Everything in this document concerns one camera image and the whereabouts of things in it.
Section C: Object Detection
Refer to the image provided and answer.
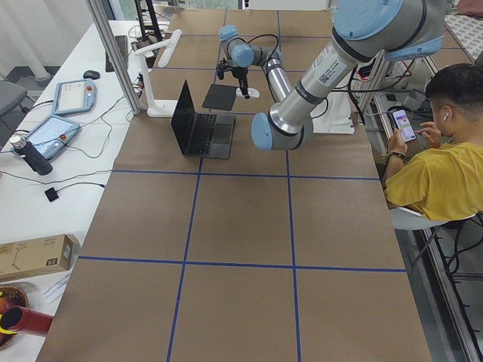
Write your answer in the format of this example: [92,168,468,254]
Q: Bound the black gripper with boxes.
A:
[232,66,251,99]

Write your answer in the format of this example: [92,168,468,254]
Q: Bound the white computer mouse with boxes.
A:
[236,87,260,98]

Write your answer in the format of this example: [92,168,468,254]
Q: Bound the black mouse pad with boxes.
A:
[202,84,237,111]

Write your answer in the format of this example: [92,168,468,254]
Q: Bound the grey laptop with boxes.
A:
[171,80,235,159]

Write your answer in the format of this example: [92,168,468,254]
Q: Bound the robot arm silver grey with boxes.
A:
[217,1,446,150]

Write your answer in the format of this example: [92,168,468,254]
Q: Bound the white desk lamp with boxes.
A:
[134,29,182,118]

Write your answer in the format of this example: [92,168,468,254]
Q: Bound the black computer mouse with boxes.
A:
[83,69,100,80]

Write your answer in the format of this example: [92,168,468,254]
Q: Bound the black keyboard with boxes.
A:
[105,35,129,72]

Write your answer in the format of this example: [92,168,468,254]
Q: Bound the smartphone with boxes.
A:
[392,109,417,143]

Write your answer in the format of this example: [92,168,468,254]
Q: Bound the upper teach pendant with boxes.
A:
[52,78,97,115]

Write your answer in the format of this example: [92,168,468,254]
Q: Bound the teach pendant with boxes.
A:
[24,115,80,160]
[52,78,97,115]

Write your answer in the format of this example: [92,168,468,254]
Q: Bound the lower teach pendant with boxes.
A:
[24,115,80,160]

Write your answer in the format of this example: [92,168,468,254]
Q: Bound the white chair seat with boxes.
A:
[388,205,477,232]

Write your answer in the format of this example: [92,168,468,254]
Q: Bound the person in yellow shirt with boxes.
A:
[382,63,482,221]

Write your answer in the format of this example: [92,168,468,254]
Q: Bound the black water bottle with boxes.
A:
[9,134,53,176]

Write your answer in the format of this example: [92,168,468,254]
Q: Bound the small black square device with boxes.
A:
[45,187,60,202]

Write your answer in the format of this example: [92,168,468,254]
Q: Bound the black office chair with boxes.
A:
[0,78,35,121]

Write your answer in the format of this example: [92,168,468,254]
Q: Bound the cardboard box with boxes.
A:
[1,234,80,282]

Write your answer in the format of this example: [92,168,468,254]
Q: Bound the woven fruit basket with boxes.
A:
[0,284,30,349]

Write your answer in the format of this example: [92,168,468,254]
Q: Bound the red bottle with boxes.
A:
[1,306,54,336]

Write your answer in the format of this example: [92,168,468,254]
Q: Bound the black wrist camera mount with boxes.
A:
[216,58,233,80]

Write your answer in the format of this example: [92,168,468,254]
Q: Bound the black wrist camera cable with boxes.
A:
[245,33,281,61]

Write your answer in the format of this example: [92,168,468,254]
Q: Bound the white pedestal column base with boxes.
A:
[310,92,355,134]

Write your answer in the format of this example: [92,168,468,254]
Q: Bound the aluminium frame post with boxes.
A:
[85,0,140,115]

